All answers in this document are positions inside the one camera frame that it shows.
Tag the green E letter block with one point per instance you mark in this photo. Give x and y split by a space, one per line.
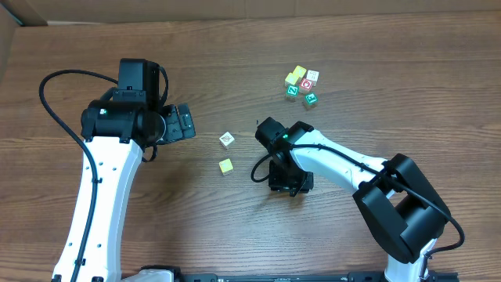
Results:
310 100

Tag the red letter block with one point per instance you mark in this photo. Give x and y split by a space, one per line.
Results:
305 86

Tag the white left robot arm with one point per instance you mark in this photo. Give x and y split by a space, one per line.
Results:
116 129

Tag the white leaf picture block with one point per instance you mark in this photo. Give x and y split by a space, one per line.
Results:
226 140

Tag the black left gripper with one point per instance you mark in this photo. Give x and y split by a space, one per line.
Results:
178 123

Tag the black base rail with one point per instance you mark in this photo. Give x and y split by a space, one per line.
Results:
174 274

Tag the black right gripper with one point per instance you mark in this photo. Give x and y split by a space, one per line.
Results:
290 182

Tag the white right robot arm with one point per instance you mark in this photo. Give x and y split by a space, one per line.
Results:
402 210

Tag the green Z letter block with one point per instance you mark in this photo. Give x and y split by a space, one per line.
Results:
291 93

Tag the yellow lone block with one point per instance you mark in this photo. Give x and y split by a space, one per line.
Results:
226 166

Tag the yellow block near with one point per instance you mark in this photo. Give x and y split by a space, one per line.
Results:
291 79

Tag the plain white wooden block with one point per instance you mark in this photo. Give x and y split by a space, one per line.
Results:
312 76

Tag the yellow block far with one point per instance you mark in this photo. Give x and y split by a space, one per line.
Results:
300 71

